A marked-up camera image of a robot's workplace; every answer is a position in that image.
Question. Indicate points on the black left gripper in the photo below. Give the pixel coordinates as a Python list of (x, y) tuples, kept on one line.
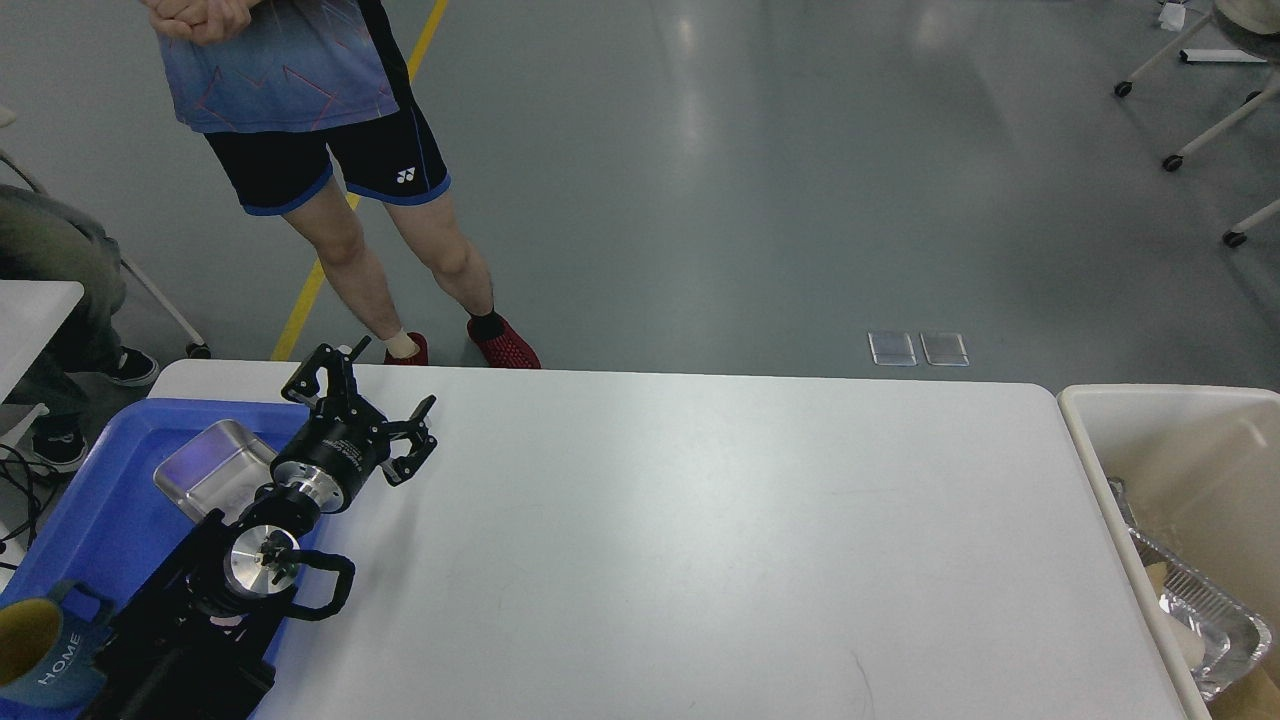
[(332, 456)]

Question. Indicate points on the square stainless steel tray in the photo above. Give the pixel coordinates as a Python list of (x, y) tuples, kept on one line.
[(220, 468)]

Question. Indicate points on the aluminium foil tray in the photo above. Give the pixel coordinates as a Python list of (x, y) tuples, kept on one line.
[(1236, 639)]

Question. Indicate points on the white paper cup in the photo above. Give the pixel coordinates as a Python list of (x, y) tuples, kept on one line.
[(1190, 644)]

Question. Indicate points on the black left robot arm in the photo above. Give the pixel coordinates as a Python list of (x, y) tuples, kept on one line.
[(193, 641)]

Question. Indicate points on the person's left hand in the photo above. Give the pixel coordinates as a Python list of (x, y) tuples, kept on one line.
[(217, 20)]

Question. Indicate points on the person's right hand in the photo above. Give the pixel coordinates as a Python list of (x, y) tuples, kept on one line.
[(161, 16)]

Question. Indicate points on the blue plastic bin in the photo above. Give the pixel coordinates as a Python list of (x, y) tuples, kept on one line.
[(113, 527)]

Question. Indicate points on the standing person in shorts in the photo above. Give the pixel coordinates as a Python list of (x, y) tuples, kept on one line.
[(311, 102)]

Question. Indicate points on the white side table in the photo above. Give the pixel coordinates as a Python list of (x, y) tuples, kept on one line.
[(31, 314)]

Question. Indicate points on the seated person in green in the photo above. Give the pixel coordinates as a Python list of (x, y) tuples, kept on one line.
[(46, 240)]

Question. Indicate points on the dark blue HOME mug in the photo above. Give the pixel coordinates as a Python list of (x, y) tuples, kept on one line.
[(48, 644)]

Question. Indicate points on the clear plastic sheet in bin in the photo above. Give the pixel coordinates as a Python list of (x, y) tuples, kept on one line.
[(1118, 491)]

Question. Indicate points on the beige plastic bin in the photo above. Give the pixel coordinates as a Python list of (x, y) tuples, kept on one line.
[(1199, 468)]

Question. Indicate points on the brown paper in bin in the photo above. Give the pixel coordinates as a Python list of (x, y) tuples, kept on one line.
[(1255, 696)]

